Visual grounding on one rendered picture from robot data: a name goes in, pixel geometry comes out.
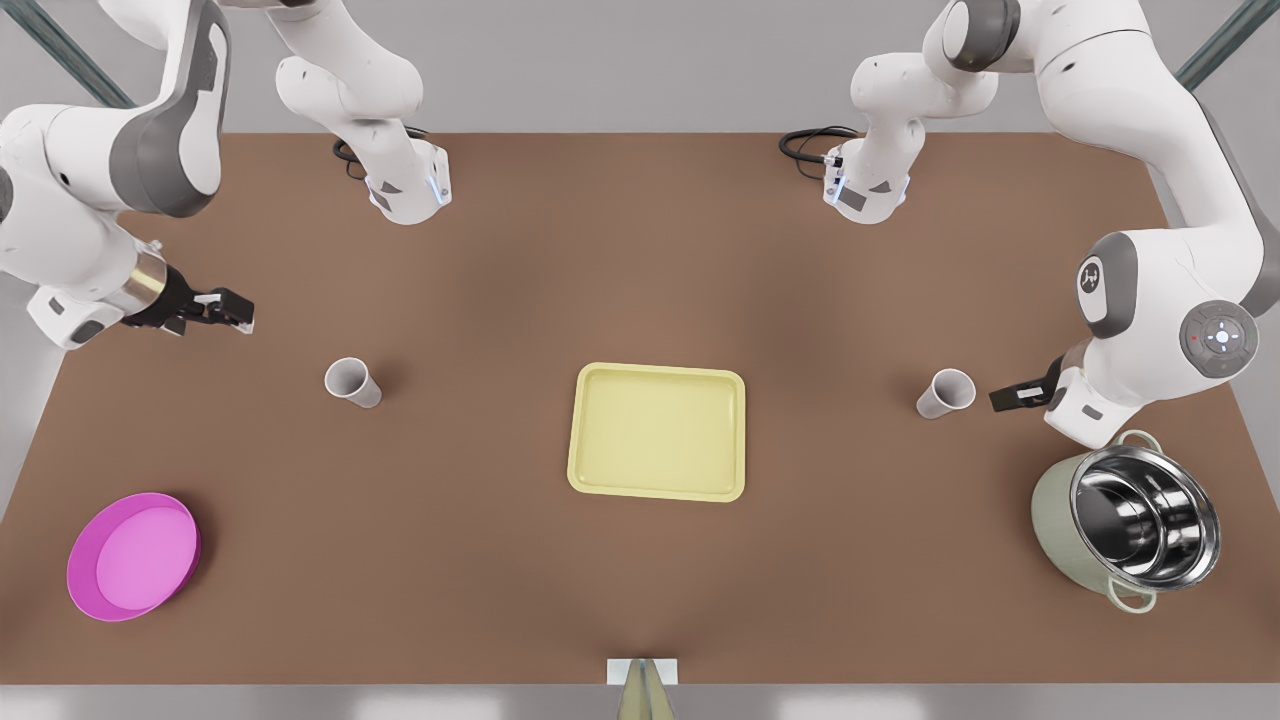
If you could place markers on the green pot with steel interior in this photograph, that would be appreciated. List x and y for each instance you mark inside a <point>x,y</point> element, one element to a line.
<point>1130,525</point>

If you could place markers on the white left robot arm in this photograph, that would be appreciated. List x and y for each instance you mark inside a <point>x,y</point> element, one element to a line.
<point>1150,170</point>

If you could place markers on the silver frame post with foot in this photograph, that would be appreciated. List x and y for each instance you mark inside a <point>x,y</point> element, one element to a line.
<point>642,690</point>

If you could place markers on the pink round plate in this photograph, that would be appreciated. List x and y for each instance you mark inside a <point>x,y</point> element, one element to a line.
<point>132,557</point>

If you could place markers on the pale yellow rectangular tray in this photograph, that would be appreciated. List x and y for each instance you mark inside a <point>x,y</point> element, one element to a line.
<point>657,432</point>

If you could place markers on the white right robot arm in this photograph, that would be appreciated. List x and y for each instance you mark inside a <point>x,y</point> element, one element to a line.
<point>70,190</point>

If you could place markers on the white IKEA cup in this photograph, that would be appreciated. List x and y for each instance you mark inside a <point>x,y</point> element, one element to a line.
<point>354,382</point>
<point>944,394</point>

